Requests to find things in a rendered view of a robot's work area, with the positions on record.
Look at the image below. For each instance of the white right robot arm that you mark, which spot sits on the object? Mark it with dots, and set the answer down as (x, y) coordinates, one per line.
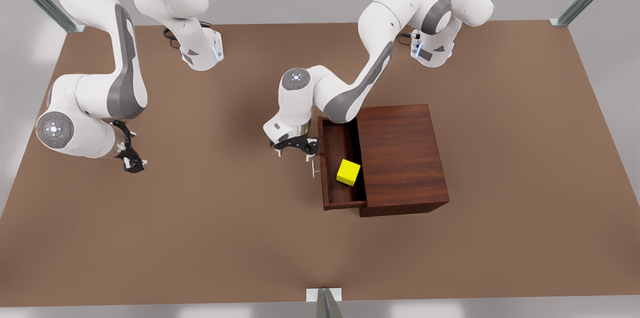
(95, 92)

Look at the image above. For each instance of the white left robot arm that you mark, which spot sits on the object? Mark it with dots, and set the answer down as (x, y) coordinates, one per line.
(370, 67)

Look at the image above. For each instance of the dark wooden cabinet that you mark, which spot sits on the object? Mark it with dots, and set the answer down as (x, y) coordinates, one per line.
(402, 157)

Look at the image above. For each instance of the yellow cube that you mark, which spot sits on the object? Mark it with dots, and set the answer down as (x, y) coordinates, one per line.
(348, 173)

